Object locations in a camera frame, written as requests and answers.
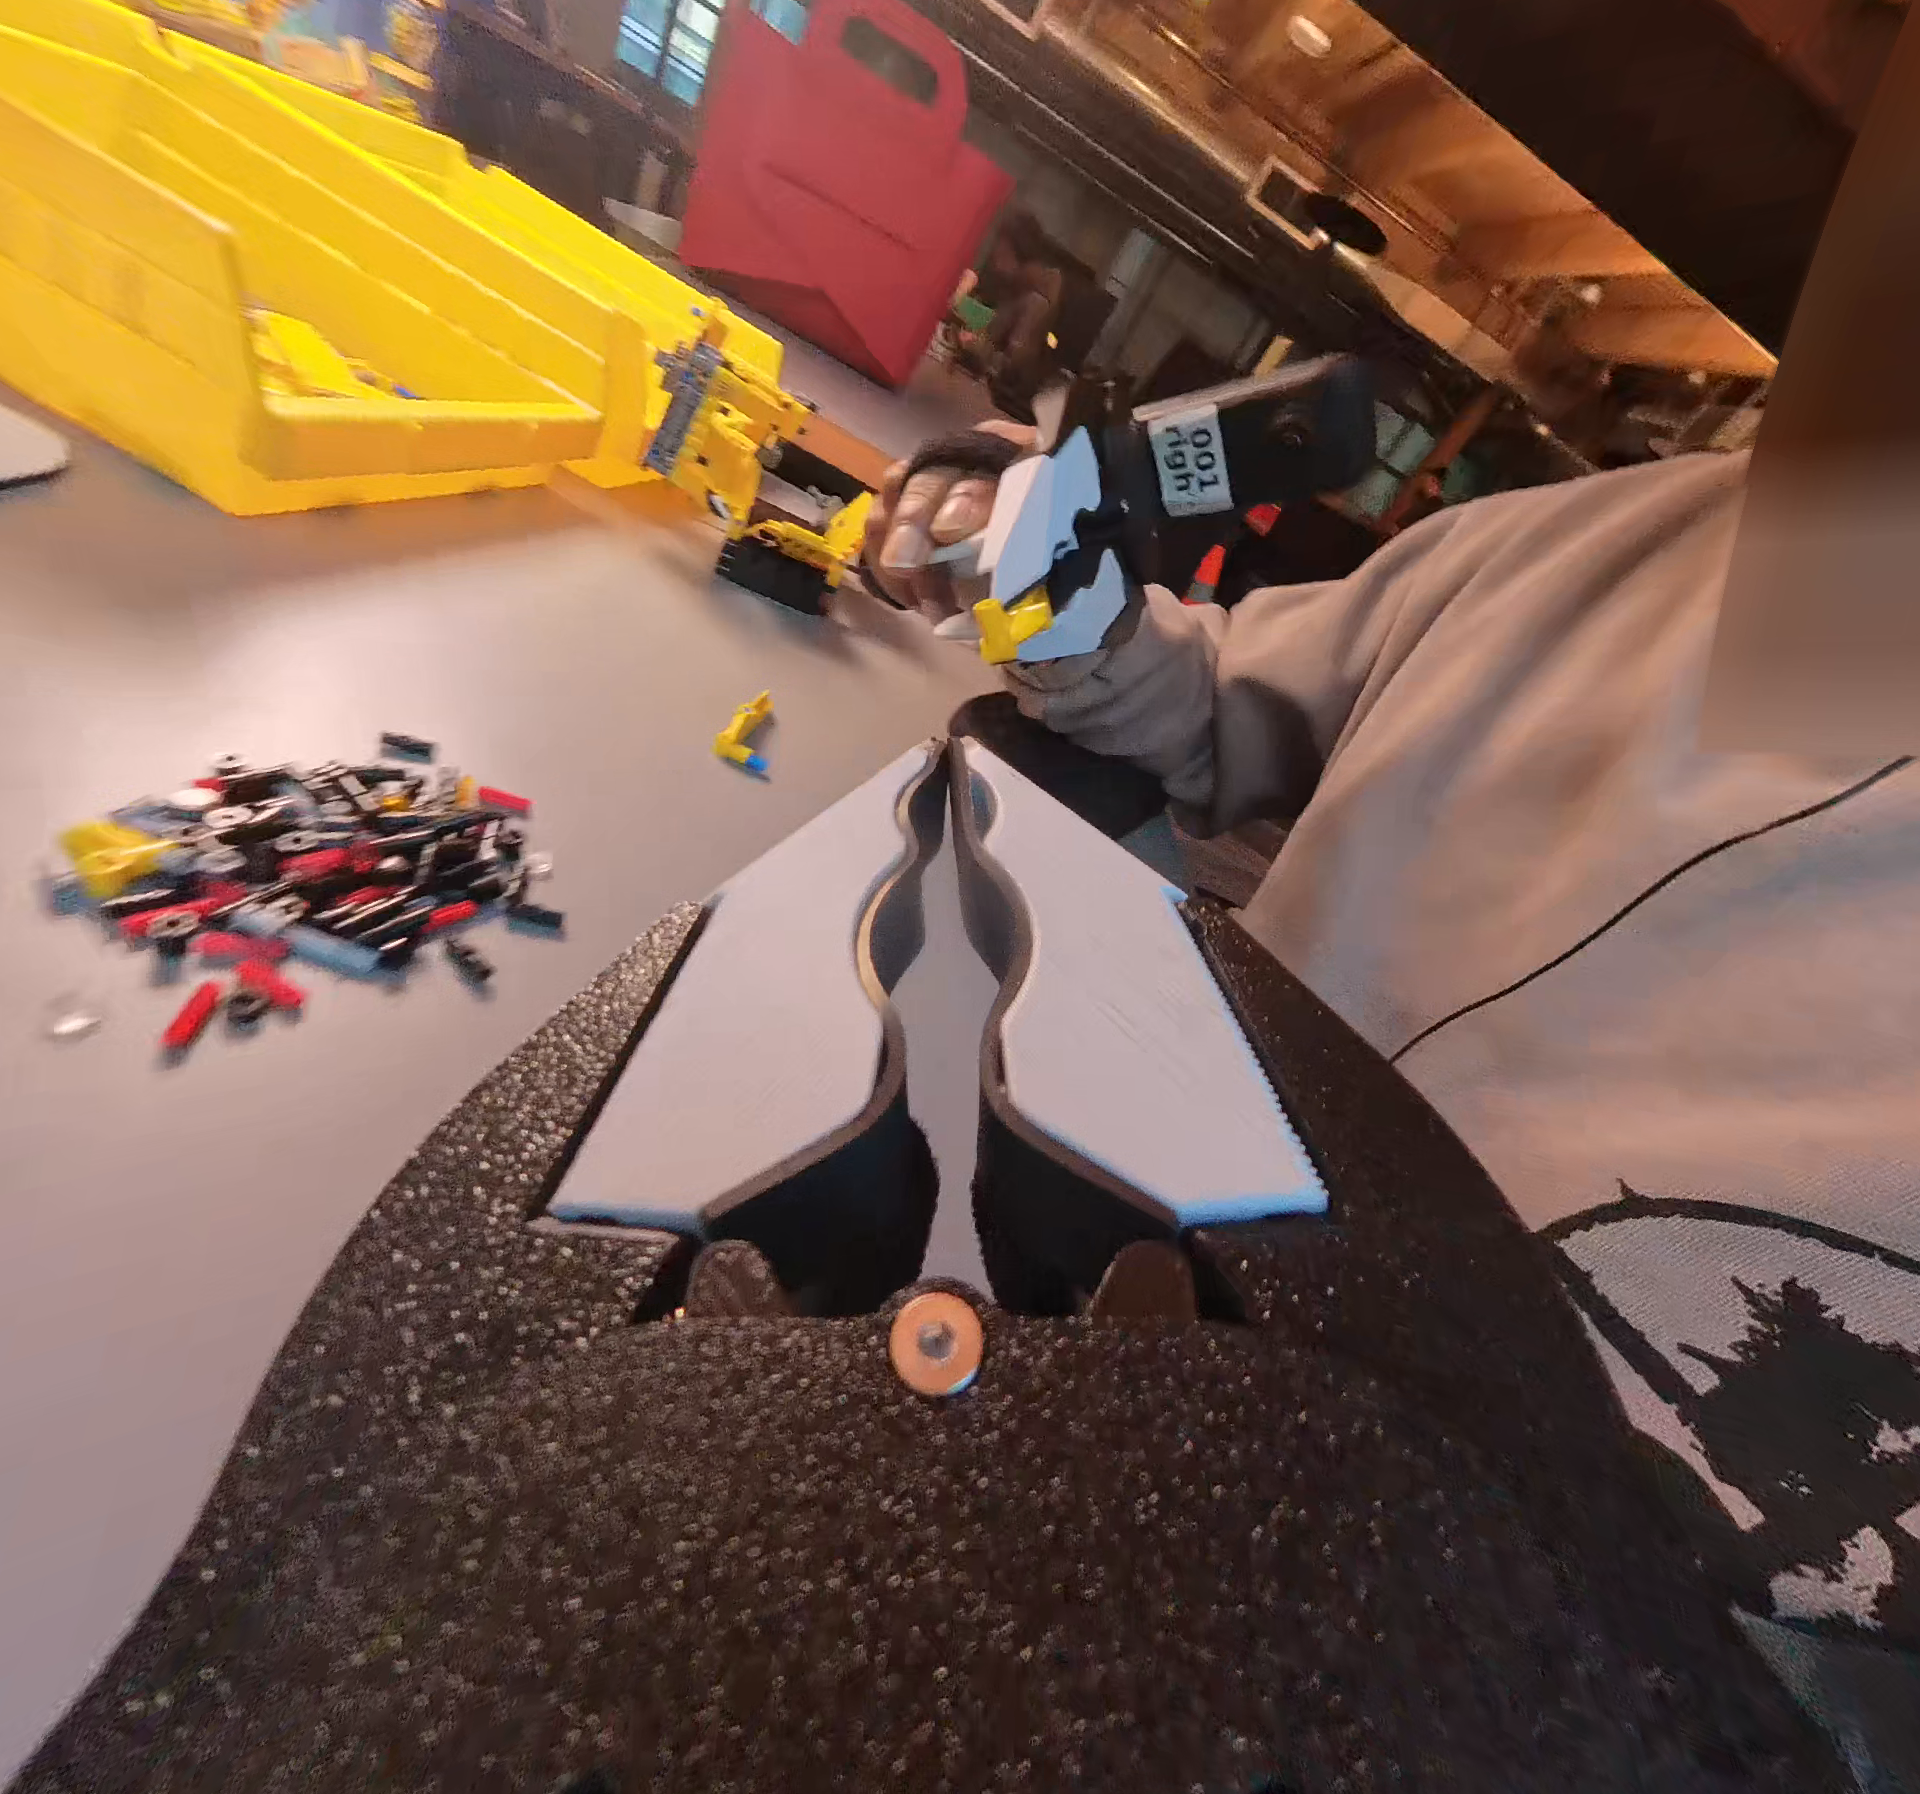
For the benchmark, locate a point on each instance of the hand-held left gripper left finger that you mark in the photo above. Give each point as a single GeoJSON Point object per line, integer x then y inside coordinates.
{"type": "Point", "coordinates": [720, 1074]}

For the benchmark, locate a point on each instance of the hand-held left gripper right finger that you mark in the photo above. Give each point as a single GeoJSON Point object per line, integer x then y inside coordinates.
{"type": "Point", "coordinates": [1158, 1074]}

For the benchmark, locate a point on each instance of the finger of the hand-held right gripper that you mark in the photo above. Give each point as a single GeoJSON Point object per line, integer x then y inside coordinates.
{"type": "Point", "coordinates": [1084, 618]}
{"type": "Point", "coordinates": [1035, 505]}

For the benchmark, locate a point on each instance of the small yellow blue-pinned connector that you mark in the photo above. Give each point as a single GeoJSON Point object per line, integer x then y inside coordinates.
{"type": "Point", "coordinates": [1001, 624]}

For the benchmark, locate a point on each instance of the yellow toy robot model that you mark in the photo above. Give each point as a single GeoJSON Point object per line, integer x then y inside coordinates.
{"type": "Point", "coordinates": [750, 476]}

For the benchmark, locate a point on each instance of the yellow angled beam blue pins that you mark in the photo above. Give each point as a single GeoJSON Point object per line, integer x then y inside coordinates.
{"type": "Point", "coordinates": [740, 731]}

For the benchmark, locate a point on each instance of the short red pin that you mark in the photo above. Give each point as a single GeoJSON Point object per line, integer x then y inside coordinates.
{"type": "Point", "coordinates": [269, 987]}

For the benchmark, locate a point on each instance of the pile of small connector pins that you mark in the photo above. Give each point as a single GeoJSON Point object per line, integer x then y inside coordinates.
{"type": "Point", "coordinates": [299, 865]}

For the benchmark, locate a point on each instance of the orange traffic cone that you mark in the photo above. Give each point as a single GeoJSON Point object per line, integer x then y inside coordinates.
{"type": "Point", "coordinates": [1207, 570]}

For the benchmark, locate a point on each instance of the red tote bag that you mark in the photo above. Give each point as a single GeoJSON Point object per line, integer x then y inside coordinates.
{"type": "Point", "coordinates": [842, 221]}

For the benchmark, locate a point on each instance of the black connector pin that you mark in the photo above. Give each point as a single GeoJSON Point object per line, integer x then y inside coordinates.
{"type": "Point", "coordinates": [409, 744]}

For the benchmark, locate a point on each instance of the person's beige sweatshirt torso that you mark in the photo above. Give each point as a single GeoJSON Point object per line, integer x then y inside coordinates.
{"type": "Point", "coordinates": [1723, 1074]}

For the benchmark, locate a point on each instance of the heap of grey blue pieces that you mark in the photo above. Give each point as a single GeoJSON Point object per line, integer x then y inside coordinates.
{"type": "Point", "coordinates": [328, 359]}

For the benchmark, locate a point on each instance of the white book stand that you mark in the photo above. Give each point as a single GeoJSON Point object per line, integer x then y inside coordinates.
{"type": "Point", "coordinates": [25, 451]}

